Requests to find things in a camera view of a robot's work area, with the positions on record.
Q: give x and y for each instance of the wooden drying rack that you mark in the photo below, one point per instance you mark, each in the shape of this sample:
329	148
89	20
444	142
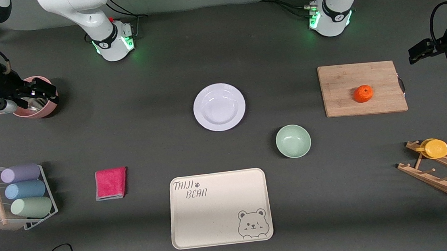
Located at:
443	183

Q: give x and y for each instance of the wooden cutting board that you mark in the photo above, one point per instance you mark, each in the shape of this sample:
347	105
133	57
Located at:
342	91

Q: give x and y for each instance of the green cup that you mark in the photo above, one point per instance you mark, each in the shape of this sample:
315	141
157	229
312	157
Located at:
32	207

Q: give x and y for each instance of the white round plate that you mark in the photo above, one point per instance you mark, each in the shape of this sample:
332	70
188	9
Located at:
219	107

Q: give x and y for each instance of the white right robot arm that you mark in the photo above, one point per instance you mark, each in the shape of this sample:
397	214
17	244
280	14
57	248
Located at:
106	34

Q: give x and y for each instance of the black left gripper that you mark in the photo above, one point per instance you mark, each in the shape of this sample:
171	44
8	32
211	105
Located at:
441	48

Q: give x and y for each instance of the purple cup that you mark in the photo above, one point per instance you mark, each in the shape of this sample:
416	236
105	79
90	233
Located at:
21	173

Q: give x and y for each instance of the light green bowl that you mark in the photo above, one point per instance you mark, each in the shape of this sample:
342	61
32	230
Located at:
293	141

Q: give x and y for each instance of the yellow cup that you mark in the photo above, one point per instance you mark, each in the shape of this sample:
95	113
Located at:
436	148

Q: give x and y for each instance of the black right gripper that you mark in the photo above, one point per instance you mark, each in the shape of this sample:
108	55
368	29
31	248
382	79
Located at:
5	86

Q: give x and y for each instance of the beige bear print tray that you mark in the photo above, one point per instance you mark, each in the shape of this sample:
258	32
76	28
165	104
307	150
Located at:
215	215

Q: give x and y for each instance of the pink folded cloth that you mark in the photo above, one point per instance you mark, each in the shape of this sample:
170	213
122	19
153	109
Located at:
111	183

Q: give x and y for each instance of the metal scoop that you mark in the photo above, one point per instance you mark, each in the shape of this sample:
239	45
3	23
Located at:
36	105

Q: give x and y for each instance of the blue cup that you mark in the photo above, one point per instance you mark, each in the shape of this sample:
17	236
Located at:
25	189

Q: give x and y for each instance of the pink bowl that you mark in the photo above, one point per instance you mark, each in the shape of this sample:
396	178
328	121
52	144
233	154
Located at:
40	112

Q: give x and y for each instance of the orange fruit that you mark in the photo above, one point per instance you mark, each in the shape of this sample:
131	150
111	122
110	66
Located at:
363	94

